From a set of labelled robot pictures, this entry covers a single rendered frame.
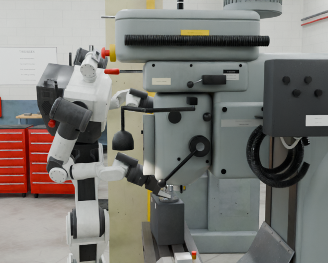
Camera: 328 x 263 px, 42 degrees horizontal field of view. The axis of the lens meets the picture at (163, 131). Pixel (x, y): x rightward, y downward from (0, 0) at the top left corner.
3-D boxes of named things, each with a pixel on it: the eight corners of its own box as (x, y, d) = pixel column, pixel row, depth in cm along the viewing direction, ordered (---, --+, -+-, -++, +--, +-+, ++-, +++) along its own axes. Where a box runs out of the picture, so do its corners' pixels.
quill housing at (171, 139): (156, 189, 141) (156, 92, 137) (152, 175, 162) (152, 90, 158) (213, 188, 143) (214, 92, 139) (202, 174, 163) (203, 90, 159)
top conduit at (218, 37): (124, 45, 129) (124, 33, 128) (124, 46, 133) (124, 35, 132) (269, 46, 133) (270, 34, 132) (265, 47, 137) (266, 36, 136)
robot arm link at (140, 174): (155, 200, 186) (130, 190, 184) (157, 186, 194) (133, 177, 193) (166, 180, 179) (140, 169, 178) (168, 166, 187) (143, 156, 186)
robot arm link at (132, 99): (143, 117, 225) (122, 111, 222) (144, 104, 233) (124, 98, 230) (150, 102, 218) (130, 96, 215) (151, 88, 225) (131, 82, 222)
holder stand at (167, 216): (157, 246, 189) (157, 201, 186) (149, 229, 210) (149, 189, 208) (184, 243, 191) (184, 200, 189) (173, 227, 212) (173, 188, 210)
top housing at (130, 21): (114, 60, 132) (114, 7, 131) (116, 63, 158) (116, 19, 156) (263, 60, 137) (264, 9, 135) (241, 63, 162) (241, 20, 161)
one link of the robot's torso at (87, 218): (69, 240, 206) (65, 148, 220) (105, 237, 210) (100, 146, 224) (69, 238, 192) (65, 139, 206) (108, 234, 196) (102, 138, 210)
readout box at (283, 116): (272, 138, 114) (274, 58, 111) (261, 133, 123) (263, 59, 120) (344, 136, 116) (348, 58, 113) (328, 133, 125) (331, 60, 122)
